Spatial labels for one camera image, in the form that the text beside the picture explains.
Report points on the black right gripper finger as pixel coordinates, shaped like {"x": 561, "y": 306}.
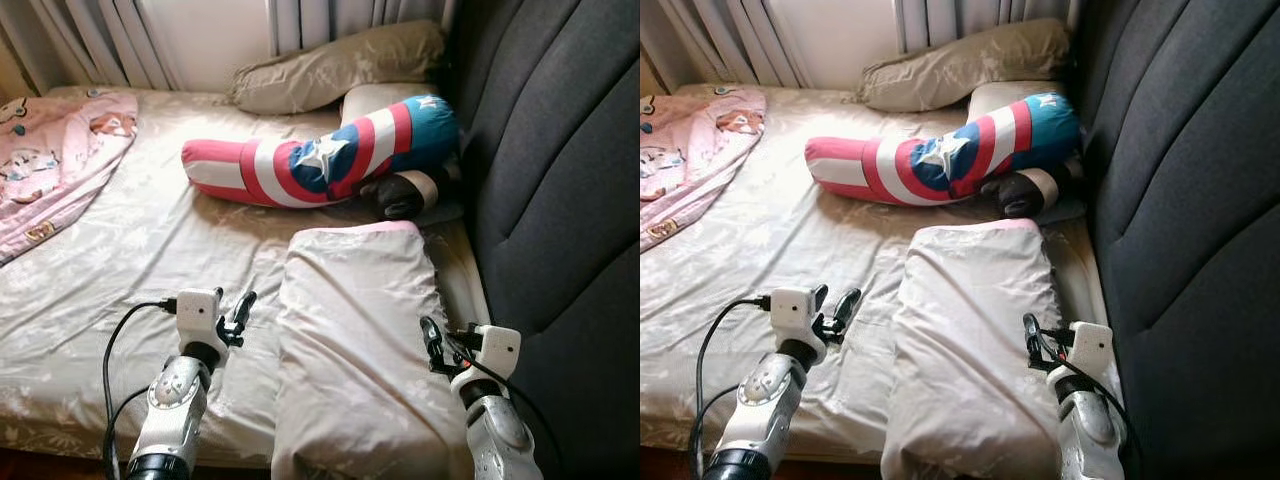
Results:
{"x": 434, "y": 340}
{"x": 1035, "y": 338}

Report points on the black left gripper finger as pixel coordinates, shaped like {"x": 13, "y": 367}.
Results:
{"x": 819, "y": 300}
{"x": 245, "y": 310}
{"x": 848, "y": 308}

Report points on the silver right arm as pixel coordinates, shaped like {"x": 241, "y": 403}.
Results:
{"x": 497, "y": 430}
{"x": 1092, "y": 430}

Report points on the silver left arm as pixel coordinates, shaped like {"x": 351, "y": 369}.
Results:
{"x": 175, "y": 405}
{"x": 765, "y": 400}

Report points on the beige floral bed sheet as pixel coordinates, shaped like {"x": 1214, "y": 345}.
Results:
{"x": 800, "y": 260}
{"x": 170, "y": 270}

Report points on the floral pillow with pink edge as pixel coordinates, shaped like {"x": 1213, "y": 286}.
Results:
{"x": 975, "y": 340}
{"x": 360, "y": 340}

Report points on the dark grey folded cloth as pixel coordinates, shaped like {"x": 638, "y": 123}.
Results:
{"x": 1073, "y": 210}
{"x": 452, "y": 212}

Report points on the star shield bolster pillow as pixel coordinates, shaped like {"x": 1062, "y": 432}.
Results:
{"x": 300, "y": 160}
{"x": 920, "y": 160}

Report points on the dark grey padded headboard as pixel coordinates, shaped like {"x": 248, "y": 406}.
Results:
{"x": 560, "y": 200}
{"x": 1190, "y": 200}

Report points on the pink cartoon print blanket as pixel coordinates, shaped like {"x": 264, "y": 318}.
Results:
{"x": 55, "y": 170}
{"x": 690, "y": 165}

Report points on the white pillow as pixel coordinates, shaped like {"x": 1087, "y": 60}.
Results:
{"x": 375, "y": 100}
{"x": 1000, "y": 98}

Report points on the tan pillow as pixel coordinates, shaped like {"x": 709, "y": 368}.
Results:
{"x": 330, "y": 65}
{"x": 960, "y": 62}

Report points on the grey striped curtain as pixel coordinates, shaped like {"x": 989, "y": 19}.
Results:
{"x": 730, "y": 35}
{"x": 980, "y": 14}
{"x": 90, "y": 35}
{"x": 340, "y": 12}

